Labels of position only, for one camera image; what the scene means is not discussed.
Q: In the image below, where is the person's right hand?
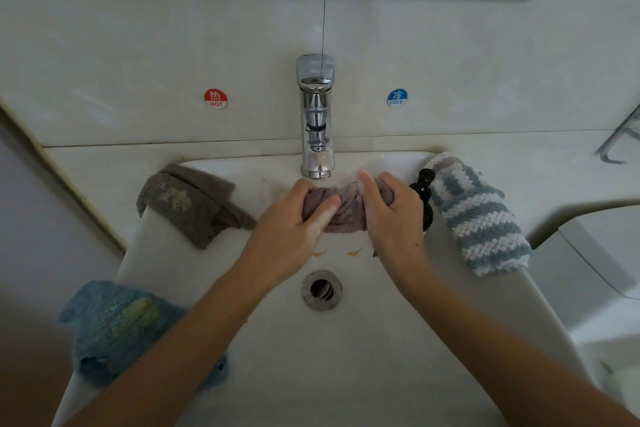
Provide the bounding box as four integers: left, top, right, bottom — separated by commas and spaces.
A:
357, 170, 433, 288

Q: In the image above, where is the person's left hand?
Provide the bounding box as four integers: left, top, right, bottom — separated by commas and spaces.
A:
235, 178, 343, 293

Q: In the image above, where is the brown cloth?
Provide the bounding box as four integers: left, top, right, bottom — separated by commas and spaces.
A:
302, 178, 396, 235

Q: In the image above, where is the white ceramic sink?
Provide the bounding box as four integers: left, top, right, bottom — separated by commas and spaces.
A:
50, 149, 601, 427

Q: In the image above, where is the blue stained cloth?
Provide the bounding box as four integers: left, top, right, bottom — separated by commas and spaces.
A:
57, 280, 229, 390

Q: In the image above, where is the person's right forearm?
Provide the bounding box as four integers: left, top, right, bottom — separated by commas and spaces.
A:
400, 260, 640, 427

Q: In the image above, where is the person's left forearm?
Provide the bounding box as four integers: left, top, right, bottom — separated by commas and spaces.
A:
65, 262, 276, 427

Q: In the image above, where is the metal sink drain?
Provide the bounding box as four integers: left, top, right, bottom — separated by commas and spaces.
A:
302, 270, 344, 312

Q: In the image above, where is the black pump soap bottle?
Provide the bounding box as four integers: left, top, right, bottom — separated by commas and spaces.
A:
408, 168, 438, 233

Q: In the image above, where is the chrome faucet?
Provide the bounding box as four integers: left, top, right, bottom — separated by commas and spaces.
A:
296, 53, 338, 181

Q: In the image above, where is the red round sticker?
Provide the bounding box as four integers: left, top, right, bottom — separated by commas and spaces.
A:
203, 87, 230, 111

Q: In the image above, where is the white toilet tank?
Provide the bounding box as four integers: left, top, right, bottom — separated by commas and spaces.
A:
525, 203, 640, 363

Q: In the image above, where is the metal wall shelf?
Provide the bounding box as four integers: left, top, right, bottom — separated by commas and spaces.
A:
597, 103, 640, 165

